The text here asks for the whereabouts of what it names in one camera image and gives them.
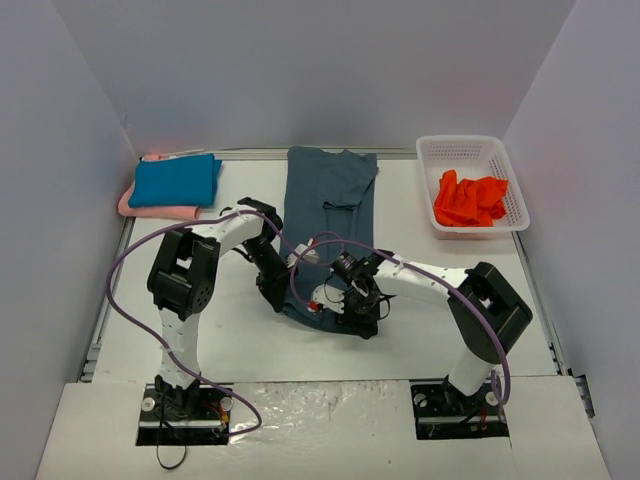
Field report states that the dark blue-grey t shirt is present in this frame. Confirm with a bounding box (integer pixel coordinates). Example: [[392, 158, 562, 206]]
[[282, 146, 378, 335]]

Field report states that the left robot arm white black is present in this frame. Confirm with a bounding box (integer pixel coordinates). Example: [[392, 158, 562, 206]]
[[147, 197, 290, 418]]

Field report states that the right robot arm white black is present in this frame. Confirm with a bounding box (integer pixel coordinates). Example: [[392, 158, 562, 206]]
[[323, 251, 533, 413]]

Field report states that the folded pink t shirt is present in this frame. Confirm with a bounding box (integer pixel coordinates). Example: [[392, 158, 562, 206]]
[[117, 157, 203, 220]]

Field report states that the folded teal t shirt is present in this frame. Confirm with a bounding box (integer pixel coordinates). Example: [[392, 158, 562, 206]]
[[128, 154, 222, 208]]

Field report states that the orange crumpled t shirt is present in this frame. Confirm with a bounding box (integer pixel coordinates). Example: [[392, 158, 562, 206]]
[[434, 170, 509, 228]]

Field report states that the white plastic basket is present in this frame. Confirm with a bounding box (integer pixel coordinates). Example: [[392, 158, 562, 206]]
[[416, 135, 530, 240]]

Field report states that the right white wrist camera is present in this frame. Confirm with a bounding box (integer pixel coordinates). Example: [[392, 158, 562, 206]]
[[307, 284, 345, 314]]

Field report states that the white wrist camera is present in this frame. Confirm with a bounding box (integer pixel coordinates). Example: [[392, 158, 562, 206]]
[[307, 284, 345, 314], [286, 244, 320, 268]]

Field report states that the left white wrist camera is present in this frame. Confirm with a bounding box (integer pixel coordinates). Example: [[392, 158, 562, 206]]
[[286, 244, 320, 268]]

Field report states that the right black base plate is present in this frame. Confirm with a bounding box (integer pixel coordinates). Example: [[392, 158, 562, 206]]
[[410, 380, 509, 441]]

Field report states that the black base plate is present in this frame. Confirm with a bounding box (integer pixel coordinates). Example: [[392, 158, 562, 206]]
[[410, 380, 509, 441], [135, 384, 231, 446]]

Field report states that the aluminium rail back edge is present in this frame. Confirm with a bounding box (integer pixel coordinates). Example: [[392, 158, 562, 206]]
[[209, 146, 417, 161]]

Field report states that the aluminium rail edge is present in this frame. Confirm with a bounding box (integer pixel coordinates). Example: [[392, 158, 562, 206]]
[[512, 233, 595, 423], [209, 146, 417, 161]]

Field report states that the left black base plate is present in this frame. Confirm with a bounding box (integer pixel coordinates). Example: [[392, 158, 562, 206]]
[[135, 384, 231, 446]]

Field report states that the thin black cable loop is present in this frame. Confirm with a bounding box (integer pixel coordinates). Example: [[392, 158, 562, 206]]
[[153, 434, 187, 472]]

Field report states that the aluminium rail right edge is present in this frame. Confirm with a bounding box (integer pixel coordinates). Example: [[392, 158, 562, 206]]
[[512, 233, 595, 423]]

